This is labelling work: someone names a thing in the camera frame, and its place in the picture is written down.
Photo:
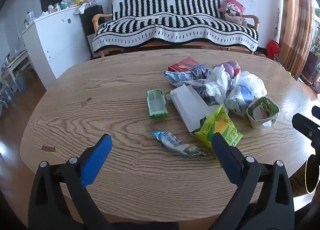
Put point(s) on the white cardboard box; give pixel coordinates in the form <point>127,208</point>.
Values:
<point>187,105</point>

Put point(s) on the green patterned paper cup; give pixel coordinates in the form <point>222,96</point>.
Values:
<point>260,123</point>

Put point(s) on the blue white plastic pouch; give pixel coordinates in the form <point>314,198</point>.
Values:
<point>237,101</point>

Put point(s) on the white plastic bag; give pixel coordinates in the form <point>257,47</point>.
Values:
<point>217,84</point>
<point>252,82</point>

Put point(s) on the wooden sofa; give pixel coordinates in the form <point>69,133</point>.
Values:
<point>98,18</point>

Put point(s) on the red bag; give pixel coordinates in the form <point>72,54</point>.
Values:
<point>273,49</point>

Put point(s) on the black bin with gold rim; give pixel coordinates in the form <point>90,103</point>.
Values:
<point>313,175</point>

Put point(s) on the purple toy ball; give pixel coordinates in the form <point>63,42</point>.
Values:
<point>230,68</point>

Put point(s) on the clutter pile on cabinet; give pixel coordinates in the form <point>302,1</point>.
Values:
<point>77,1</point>

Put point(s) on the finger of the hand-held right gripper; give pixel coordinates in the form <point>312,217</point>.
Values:
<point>316,111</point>
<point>307,127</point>

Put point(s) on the green plastic tray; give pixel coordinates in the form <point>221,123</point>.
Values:
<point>156,102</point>

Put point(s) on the light blue wrapper packet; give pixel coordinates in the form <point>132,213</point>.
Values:
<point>172,142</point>

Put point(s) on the white side table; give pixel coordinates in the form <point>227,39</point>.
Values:
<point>15,63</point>

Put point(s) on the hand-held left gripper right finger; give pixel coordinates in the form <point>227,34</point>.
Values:
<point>226,157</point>

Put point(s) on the white cabinet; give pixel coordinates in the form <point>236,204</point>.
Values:
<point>60,42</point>

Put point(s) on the black speaker box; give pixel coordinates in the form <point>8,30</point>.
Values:
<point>91,19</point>

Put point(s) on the blue white wrapper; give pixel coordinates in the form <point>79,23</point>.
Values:
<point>180,76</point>

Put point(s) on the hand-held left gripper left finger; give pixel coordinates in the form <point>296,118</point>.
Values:
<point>96,160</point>

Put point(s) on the pink cartoon cushion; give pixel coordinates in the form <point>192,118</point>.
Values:
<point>232,6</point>

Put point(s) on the black white striped blanket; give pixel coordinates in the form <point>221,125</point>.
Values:
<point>175,27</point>

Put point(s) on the flat cardboard box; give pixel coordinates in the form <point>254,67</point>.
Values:
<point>90,44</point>

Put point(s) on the white flat strip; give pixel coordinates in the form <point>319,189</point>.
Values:
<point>147,17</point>

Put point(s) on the red carton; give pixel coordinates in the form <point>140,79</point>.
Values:
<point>183,64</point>

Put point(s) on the yellow green snack bag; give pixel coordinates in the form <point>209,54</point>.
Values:
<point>220,125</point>

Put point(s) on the brown curtain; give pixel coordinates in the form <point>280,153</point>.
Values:
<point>295,19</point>

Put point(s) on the beige plush toy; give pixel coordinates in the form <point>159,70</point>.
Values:
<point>235,18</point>

